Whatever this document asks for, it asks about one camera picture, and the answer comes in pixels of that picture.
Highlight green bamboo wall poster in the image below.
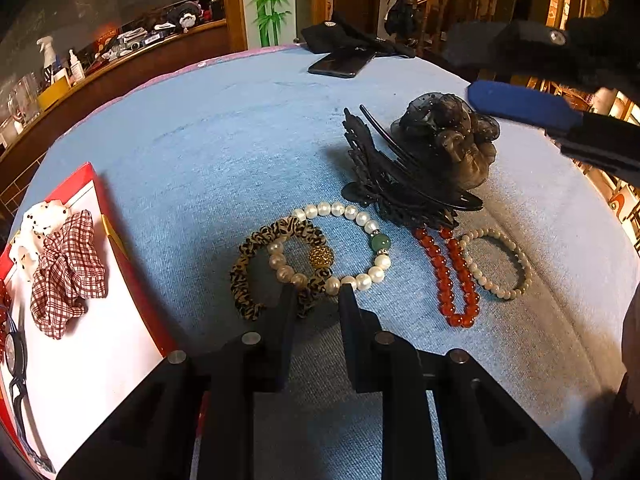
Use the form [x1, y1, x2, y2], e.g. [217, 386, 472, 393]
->
[250, 0, 293, 47]

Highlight black and white plush toy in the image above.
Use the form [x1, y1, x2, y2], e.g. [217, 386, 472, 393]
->
[167, 2, 206, 28]

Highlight yellow box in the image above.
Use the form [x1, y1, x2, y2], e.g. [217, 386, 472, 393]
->
[37, 80, 70, 111]

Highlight black cloth bag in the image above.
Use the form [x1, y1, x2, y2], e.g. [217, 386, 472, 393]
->
[301, 11, 416, 58]

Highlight dark organza bow hair clip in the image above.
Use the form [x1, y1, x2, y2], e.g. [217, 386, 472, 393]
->
[390, 92, 501, 188]

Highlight black looped hair tie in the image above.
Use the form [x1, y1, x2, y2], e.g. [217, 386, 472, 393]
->
[0, 305, 31, 461]

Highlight red box with white lining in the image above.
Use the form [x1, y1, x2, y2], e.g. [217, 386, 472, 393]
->
[0, 161, 211, 476]

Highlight black hair claw clip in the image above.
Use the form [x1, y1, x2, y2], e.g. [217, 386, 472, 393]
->
[340, 105, 485, 228]

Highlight white polka dot scrunchie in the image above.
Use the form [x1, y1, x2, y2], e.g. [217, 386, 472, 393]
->
[9, 199, 76, 281]

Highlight dark hanging clothes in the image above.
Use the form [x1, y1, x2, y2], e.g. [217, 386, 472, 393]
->
[387, 0, 426, 36]

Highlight blue tablecloth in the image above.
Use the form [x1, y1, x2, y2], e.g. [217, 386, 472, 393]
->
[7, 45, 636, 480]

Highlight red bead bracelet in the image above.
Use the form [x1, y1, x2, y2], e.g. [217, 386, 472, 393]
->
[414, 226, 481, 329]

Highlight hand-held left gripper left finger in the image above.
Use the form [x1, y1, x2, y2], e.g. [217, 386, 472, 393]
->
[55, 282, 298, 480]

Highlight leopard print scrunchie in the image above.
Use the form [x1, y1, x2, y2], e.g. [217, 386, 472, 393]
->
[229, 217, 332, 322]

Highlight white bead bracelet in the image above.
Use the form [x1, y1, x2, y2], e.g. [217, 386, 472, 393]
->
[457, 227, 532, 302]

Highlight wooden stair railing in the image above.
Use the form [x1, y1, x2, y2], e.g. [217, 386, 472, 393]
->
[415, 0, 506, 56]

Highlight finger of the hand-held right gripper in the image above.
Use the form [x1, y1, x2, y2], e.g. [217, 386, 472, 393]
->
[466, 79, 640, 187]
[442, 20, 571, 68]

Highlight black smartphone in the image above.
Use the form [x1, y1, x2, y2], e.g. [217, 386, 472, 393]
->
[307, 47, 377, 79]

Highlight white spray bottle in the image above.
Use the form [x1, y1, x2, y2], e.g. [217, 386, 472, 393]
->
[36, 36, 60, 83]

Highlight pearl bracelet with green bead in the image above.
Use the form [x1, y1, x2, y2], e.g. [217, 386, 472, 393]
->
[267, 201, 392, 297]

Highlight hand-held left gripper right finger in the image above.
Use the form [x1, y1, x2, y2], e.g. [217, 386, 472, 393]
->
[337, 289, 583, 480]

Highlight red plaid scrunchie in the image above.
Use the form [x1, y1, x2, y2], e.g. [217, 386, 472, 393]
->
[30, 209, 108, 340]

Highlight curved wooden counter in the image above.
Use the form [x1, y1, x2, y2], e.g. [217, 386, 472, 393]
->
[0, 0, 228, 206]

